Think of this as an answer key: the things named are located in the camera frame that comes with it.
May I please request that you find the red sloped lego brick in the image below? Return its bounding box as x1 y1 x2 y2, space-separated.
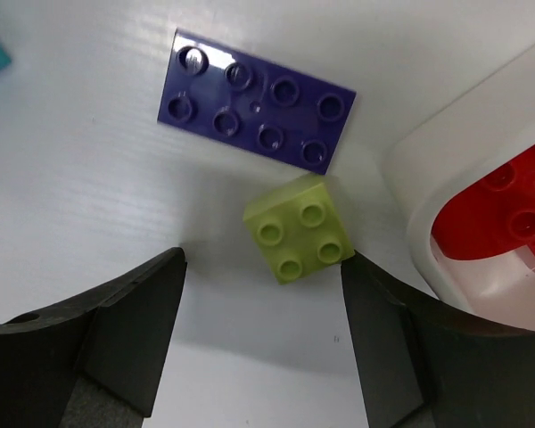
432 145 535 260

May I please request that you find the purple lego plate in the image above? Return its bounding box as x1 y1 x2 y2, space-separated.
157 29 356 175

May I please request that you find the white divided container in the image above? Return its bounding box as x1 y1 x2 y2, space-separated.
383 45 535 331

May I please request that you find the lime green lego brick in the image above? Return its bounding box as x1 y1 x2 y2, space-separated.
243 173 355 284

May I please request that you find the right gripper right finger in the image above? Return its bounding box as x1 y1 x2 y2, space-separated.
341 254 535 427

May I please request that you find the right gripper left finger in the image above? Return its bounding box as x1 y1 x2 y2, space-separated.
0 248 187 427

